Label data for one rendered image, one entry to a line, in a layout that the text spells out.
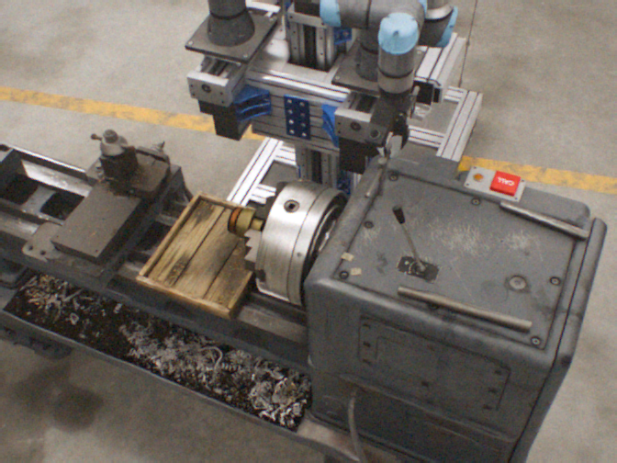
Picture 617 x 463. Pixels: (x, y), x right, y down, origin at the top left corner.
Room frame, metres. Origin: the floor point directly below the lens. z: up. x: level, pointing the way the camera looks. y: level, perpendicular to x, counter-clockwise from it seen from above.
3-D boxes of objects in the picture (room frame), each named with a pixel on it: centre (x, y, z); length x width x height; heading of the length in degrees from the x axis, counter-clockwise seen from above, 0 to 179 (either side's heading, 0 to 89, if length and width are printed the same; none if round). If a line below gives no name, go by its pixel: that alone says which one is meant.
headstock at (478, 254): (1.01, -0.35, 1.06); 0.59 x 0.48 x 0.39; 62
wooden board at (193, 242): (1.32, 0.27, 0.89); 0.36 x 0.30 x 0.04; 152
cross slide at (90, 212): (1.49, 0.56, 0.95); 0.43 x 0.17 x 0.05; 152
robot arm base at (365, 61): (1.76, -0.26, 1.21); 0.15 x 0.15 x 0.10
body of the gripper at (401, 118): (1.23, -0.22, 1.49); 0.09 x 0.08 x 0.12; 152
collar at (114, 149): (1.54, 0.53, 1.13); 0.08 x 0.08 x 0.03
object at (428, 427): (1.01, -0.35, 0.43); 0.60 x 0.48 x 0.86; 62
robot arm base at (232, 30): (1.98, 0.19, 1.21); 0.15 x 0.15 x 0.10
